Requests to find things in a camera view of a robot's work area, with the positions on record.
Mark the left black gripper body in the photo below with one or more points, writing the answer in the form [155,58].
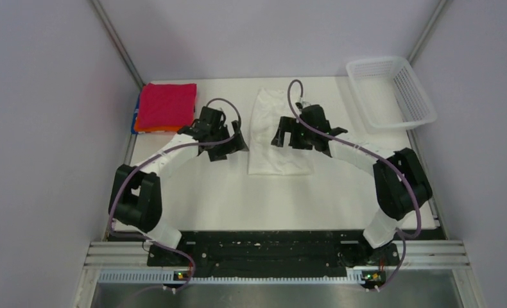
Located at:
[220,133]

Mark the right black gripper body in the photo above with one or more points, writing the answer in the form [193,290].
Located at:
[307,133]

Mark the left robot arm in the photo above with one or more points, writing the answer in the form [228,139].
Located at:
[136,198]

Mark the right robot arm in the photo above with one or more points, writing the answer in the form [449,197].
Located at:
[401,185]

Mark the orange folded t-shirt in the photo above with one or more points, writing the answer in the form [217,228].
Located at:
[150,125]

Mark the red folded t-shirt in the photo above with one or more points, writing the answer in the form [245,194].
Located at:
[175,101]

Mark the white plastic basket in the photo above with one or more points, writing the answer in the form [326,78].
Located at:
[388,94]

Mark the blue folded t-shirt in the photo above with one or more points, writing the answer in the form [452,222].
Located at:
[134,118]

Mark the left controller board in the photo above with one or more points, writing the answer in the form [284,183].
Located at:
[176,276]

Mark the controller board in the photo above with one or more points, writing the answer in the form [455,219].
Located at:
[368,278]
[176,276]

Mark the right controller board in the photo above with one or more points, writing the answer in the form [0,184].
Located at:
[368,278]

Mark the black mounting base rail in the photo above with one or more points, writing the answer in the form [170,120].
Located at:
[262,254]

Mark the left aluminium frame post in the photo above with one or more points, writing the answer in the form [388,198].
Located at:
[115,39]

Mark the aluminium frame post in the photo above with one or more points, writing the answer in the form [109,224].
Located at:
[115,39]
[428,30]

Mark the right aluminium frame post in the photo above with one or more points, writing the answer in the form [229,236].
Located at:
[428,30]

